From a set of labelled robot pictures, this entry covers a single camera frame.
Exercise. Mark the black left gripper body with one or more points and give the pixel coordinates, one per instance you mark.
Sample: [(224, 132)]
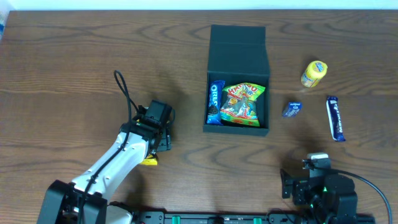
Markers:
[(165, 140)]

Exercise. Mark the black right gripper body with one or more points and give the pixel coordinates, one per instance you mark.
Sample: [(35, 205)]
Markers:
[(288, 184)]

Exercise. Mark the yellow snack nut bag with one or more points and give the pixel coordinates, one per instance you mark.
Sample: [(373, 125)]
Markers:
[(150, 160)]

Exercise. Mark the blue Oreo cookie pack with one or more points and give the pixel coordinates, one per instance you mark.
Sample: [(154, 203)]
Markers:
[(214, 102)]

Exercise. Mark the green Haribo gummy candy bag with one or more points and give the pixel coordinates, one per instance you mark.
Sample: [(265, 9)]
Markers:
[(240, 104)]

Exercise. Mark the black gift box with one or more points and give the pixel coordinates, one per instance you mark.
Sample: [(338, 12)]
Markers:
[(237, 54)]

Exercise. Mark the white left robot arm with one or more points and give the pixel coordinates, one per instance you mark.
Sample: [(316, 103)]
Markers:
[(86, 198)]

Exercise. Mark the blue Dairy Milk chocolate bar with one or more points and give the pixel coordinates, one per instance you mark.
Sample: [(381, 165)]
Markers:
[(334, 117)]

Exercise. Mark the blue Eclipse mint box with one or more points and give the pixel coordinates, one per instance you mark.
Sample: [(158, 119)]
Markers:
[(292, 109)]

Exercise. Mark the yellow candy bottle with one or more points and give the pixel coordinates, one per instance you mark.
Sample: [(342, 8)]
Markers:
[(314, 72)]

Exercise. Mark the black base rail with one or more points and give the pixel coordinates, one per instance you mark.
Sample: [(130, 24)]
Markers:
[(158, 217)]

